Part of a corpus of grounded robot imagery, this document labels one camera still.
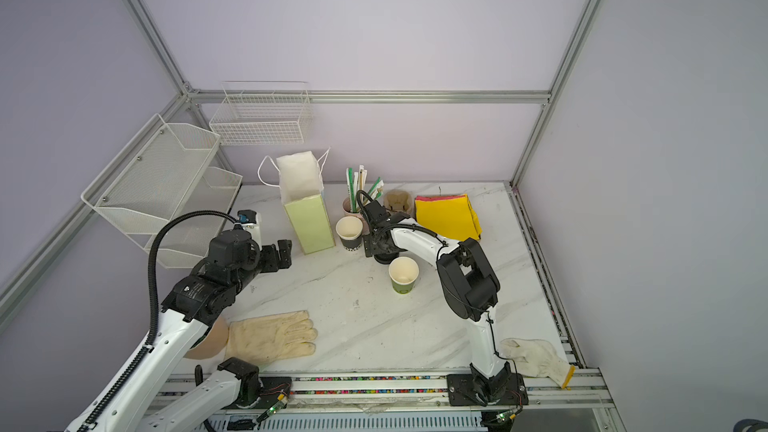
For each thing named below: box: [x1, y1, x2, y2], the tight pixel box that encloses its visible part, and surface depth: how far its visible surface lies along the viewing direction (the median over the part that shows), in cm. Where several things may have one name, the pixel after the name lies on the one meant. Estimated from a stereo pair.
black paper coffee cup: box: [335, 215, 363, 251], surface depth 98 cm
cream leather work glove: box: [226, 310, 318, 365], surface depth 84 cm
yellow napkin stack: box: [414, 194, 483, 242], surface depth 110 cm
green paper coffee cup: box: [388, 256, 420, 295], surface depth 88 cm
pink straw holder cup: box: [342, 196, 363, 217], surface depth 103 cm
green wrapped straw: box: [348, 168, 357, 213], surface depth 103 cm
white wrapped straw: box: [358, 164, 368, 205], surface depth 100 cm
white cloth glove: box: [498, 338, 576, 389], surface depth 80 cm
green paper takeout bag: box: [276, 151, 335, 255], surface depth 94 cm
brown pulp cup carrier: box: [384, 189, 413, 215], surface depth 113 cm
